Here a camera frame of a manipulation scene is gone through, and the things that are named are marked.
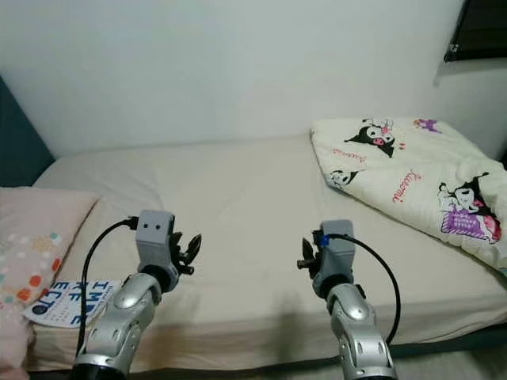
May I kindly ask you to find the white book with blue letters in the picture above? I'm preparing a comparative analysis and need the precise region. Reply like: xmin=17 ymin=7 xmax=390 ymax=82
xmin=24 ymin=279 xmax=116 ymax=329

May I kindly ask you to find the pink pillow with coloured dots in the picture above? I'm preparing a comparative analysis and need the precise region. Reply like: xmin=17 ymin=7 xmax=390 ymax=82
xmin=0 ymin=186 xmax=102 ymax=380

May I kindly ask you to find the bed with beige sheet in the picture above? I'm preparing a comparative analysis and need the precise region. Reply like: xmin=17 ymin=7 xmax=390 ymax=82
xmin=28 ymin=136 xmax=507 ymax=373

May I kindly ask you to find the cream cartoon print quilt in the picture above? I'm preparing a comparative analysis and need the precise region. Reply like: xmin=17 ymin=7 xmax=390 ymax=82
xmin=311 ymin=117 xmax=507 ymax=270

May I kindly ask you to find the teal upholstered headboard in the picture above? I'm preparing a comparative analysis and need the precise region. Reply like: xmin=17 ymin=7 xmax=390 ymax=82
xmin=0 ymin=79 xmax=56 ymax=189

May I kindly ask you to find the black window blind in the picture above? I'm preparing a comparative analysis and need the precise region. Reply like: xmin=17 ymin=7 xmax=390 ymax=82
xmin=444 ymin=0 xmax=507 ymax=63

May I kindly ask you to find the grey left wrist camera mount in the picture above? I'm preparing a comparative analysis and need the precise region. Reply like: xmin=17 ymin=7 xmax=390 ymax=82
xmin=136 ymin=210 xmax=177 ymax=270

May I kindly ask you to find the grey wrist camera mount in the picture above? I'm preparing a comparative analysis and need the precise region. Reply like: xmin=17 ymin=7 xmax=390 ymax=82
xmin=317 ymin=219 xmax=357 ymax=294
xmin=136 ymin=210 xmax=177 ymax=270

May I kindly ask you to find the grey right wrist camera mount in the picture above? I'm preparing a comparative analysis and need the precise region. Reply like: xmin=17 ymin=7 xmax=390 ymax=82
xmin=317 ymin=219 xmax=357 ymax=294

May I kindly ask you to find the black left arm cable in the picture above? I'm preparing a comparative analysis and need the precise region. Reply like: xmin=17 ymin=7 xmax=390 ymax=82
xmin=78 ymin=217 xmax=140 ymax=357

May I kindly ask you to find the teal bed frame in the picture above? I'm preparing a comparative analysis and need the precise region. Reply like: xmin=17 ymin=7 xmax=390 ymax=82
xmin=277 ymin=325 xmax=507 ymax=373

